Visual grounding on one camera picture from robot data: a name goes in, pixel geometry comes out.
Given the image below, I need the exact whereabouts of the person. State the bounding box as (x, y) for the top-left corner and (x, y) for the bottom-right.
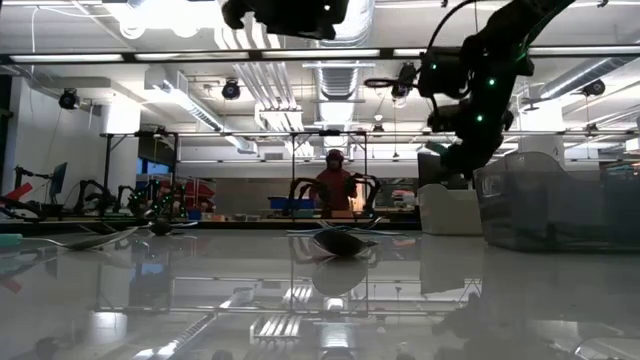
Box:
(309, 148), (359, 219)

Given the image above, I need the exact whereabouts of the black background station frame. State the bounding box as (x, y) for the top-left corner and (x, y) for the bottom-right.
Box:
(99, 129), (371, 221)

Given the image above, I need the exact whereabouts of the silver ventilation duct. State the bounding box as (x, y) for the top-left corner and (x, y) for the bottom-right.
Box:
(305, 0), (376, 101)

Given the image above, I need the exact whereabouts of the dark grey plastic bin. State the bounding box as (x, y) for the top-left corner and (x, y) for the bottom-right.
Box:
(472, 151), (640, 253)

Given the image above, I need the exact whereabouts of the black frame bar with lights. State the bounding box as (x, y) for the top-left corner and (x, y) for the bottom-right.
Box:
(0, 46), (640, 65)

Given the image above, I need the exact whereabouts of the small black background monitor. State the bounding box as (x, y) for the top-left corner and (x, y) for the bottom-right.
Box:
(48, 161), (69, 199)

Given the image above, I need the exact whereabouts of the long background workbench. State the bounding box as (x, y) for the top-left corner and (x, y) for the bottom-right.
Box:
(0, 215), (421, 232)

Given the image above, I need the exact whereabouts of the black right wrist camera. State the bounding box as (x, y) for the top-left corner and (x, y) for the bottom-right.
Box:
(417, 47), (470, 100)

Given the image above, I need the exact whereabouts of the black right camera cable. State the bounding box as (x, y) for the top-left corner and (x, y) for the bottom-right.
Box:
(363, 0), (477, 91)

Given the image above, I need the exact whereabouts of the red wall banner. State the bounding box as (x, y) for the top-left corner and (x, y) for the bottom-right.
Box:
(184, 178), (217, 211)

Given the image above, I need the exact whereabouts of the blue storage box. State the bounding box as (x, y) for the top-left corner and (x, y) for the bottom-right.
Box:
(268, 196), (317, 211)

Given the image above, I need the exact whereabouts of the light grey plastic bin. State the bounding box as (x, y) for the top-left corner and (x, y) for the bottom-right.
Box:
(417, 183), (484, 237)

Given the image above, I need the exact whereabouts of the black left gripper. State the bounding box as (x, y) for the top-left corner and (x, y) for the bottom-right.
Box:
(221, 0), (351, 42)

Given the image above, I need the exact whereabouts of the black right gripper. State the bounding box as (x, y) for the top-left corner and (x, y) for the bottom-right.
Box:
(428, 97), (515, 180)

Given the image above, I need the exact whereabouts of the black ceiling spotlight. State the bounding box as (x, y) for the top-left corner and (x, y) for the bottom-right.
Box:
(391, 62), (419, 100)
(222, 78), (242, 102)
(581, 78), (607, 98)
(58, 88), (81, 111)

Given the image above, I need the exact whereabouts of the red background object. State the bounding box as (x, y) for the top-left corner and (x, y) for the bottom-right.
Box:
(0, 182), (35, 202)

